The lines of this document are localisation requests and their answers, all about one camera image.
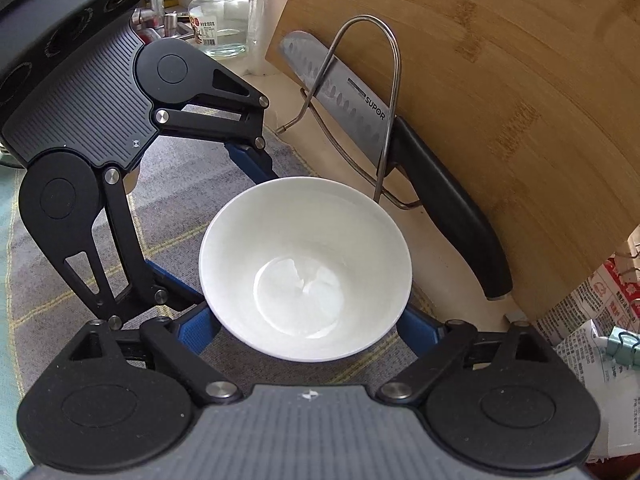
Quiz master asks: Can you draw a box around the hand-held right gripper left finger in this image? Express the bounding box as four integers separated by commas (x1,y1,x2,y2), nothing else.
67,304,243,407

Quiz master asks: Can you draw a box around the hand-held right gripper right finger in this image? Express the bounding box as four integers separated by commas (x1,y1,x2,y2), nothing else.
375,305,558,407

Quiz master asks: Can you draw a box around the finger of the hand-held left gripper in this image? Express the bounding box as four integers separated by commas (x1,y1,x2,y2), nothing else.
152,60,275,187
50,166,207,330

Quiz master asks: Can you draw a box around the plain white deep bowl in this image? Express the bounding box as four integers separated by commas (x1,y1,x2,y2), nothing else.
198,176,413,362

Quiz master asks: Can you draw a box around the plaid grey teal mat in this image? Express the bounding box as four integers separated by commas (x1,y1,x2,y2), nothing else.
0,122,441,396

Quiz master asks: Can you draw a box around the steel faucet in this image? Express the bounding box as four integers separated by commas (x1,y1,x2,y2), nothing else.
131,0,168,31

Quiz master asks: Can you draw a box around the glass jar with yellow lid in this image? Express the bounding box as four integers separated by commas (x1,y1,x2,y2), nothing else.
187,0,250,58

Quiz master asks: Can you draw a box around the clear plastic wrap roll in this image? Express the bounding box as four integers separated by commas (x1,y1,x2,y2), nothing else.
247,0,296,77

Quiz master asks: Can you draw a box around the printed white paper bag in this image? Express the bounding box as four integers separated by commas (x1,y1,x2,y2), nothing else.
536,280,640,463

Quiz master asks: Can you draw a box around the red white packet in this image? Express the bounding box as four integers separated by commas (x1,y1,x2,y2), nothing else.
590,255,640,322

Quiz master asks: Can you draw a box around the teal binder clip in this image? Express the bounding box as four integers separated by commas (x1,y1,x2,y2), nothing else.
602,325,640,379

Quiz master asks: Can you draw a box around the bamboo cutting board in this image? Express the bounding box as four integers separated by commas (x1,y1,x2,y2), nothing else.
265,0,640,322

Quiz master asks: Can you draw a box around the black handled kitchen knife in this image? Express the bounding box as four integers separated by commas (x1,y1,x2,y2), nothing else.
277,30,514,302

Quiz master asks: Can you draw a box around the steel wire rack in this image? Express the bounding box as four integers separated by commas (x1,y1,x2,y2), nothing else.
276,16,423,209

